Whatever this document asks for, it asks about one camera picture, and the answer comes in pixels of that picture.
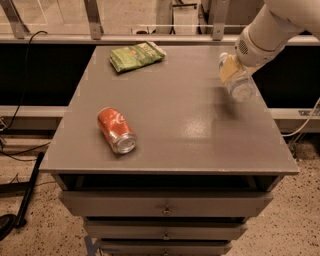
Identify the white cable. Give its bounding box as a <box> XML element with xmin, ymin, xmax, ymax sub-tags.
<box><xmin>281</xmin><ymin>96</ymin><xmax>320</xmax><ymax>138</ymax></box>

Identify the clear plastic water bottle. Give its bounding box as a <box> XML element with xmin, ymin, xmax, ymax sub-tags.
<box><xmin>221</xmin><ymin>65</ymin><xmax>255</xmax><ymax>102</ymax></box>

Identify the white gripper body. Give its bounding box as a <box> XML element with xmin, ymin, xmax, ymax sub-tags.
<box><xmin>235</xmin><ymin>27</ymin><xmax>284</xmax><ymax>67</ymax></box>

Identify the red soda can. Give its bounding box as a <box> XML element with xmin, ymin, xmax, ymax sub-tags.
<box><xmin>97</xmin><ymin>107</ymin><xmax>137</xmax><ymax>154</ymax></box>

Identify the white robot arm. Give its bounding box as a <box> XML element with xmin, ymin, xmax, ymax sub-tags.
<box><xmin>219</xmin><ymin>0</ymin><xmax>320</xmax><ymax>84</ymax></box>

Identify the black cable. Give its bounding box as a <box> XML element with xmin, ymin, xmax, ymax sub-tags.
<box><xmin>0</xmin><ymin>30</ymin><xmax>52</xmax><ymax>163</ymax></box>

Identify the grey drawer cabinet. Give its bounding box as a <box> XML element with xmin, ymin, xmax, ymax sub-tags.
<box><xmin>41</xmin><ymin>46</ymin><xmax>298</xmax><ymax>256</ymax></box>

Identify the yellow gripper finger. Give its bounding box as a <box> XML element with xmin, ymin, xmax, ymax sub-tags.
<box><xmin>219</xmin><ymin>54</ymin><xmax>244</xmax><ymax>84</ymax></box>

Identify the metal railing frame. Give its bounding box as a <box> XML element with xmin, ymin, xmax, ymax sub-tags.
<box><xmin>0</xmin><ymin>0</ymin><xmax>320</xmax><ymax>47</ymax></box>

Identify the black stand base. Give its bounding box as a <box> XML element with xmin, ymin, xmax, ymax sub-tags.
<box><xmin>0</xmin><ymin>152</ymin><xmax>44</xmax><ymax>241</ymax></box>

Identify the green jalapeno chip bag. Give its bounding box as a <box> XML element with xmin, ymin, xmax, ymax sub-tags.
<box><xmin>109</xmin><ymin>42</ymin><xmax>166</xmax><ymax>73</ymax></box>

